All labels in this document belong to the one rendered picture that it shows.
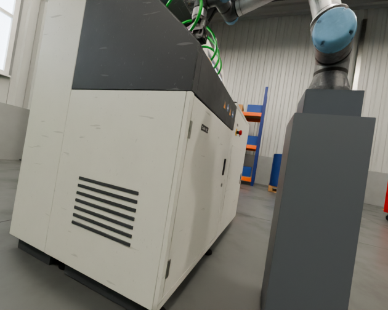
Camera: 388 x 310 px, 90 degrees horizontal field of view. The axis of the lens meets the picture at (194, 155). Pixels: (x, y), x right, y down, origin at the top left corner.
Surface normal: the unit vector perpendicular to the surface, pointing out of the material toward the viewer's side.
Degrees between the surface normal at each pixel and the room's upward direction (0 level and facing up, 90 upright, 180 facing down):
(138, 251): 90
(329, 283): 90
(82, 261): 90
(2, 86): 90
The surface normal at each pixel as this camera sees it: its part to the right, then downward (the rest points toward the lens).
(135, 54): -0.38, -0.07
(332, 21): -0.55, 0.04
